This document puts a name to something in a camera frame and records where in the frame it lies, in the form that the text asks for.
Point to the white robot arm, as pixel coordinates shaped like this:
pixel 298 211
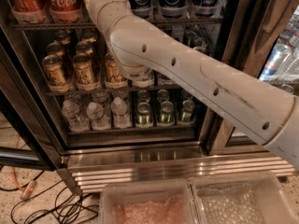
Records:
pixel 268 115

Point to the right red Coca-Cola bottle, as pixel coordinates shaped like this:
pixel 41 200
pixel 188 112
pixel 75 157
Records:
pixel 65 11

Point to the red coca-cola bottle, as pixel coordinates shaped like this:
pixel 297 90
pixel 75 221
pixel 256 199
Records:
pixel 30 11
pixel 65 11

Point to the left red Coca-Cola bottle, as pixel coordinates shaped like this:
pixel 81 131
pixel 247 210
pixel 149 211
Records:
pixel 30 11

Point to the stainless steel fridge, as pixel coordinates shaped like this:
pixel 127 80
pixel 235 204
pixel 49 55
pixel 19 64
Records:
pixel 241 34

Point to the middle water bottle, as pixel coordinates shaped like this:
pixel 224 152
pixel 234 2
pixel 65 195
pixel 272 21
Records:
pixel 98 117

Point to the water bottle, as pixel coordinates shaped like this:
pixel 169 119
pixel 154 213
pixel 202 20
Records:
pixel 77 121
pixel 120 112
pixel 98 117

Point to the left water bottle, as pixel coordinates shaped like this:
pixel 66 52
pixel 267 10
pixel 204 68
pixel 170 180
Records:
pixel 77 121

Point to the right water bottle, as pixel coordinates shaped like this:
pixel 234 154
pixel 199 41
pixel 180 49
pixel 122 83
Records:
pixel 120 112

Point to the open glass fridge door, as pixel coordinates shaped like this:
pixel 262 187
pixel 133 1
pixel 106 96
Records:
pixel 20 108

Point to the front middle gold can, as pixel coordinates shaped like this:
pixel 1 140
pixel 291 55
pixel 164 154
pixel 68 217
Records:
pixel 83 66

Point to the gold can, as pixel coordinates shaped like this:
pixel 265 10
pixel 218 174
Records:
pixel 113 79
pixel 83 66
pixel 58 73

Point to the front left gold can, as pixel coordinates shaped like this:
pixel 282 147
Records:
pixel 58 73

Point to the front right gold can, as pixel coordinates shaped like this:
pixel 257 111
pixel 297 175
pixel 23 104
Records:
pixel 113 79

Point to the green white Mist can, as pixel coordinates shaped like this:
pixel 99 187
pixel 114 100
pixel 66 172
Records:
pixel 144 82

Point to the left green can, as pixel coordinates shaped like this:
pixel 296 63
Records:
pixel 143 115

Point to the middle green can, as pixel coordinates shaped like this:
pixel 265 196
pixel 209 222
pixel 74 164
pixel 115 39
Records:
pixel 166 114

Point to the right green can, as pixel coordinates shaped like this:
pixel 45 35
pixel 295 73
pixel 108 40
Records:
pixel 186 112

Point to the left clear plastic bin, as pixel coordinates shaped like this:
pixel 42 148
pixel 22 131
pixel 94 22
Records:
pixel 148 202

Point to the clear plastic bin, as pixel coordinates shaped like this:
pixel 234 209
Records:
pixel 148 202
pixel 249 198

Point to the right clear plastic bin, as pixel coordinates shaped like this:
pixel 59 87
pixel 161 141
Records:
pixel 249 198

